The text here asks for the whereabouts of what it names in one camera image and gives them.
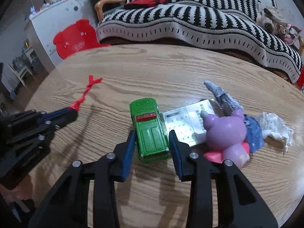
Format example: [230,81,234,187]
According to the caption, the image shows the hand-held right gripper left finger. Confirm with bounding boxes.
[28,131,136,228]

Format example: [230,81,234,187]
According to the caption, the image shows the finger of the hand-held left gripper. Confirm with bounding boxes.
[39,107,79,121]
[39,113,78,143]

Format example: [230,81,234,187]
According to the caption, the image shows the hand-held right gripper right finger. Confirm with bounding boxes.
[169,130,278,228]

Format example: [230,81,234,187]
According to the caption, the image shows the green toy car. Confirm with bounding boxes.
[129,98,170,164]

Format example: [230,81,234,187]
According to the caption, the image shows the red twist tie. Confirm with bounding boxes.
[69,75,102,111]

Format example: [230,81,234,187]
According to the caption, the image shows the silver foil packet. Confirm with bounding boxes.
[160,99,220,148]

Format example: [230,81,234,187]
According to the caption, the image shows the purple pig toy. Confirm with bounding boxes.
[201,109,251,170]

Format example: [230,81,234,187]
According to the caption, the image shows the white shelf rack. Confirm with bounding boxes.
[7,40,35,87]

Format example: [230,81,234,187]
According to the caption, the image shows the red bear-shaped stool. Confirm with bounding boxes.
[53,19,112,60]

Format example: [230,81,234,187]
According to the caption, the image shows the blue crumpled wrapper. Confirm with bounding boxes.
[204,80,264,154]

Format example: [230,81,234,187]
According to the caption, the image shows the white cabinet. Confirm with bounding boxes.
[25,0,100,69]

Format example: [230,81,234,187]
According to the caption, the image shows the white crumpled tissue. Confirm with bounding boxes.
[258,112,294,152]

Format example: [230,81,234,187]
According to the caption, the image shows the wooden sofa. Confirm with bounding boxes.
[94,0,304,86]

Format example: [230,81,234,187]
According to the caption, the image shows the black white striped sofa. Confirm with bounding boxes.
[97,0,304,84]

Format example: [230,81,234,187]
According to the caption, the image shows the red plastic bag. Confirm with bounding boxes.
[297,66,304,91]

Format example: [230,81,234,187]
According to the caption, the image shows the pink printed pillow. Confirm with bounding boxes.
[280,24,303,45]

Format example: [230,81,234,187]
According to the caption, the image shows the beige plush toy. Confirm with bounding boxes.
[256,6,289,35]

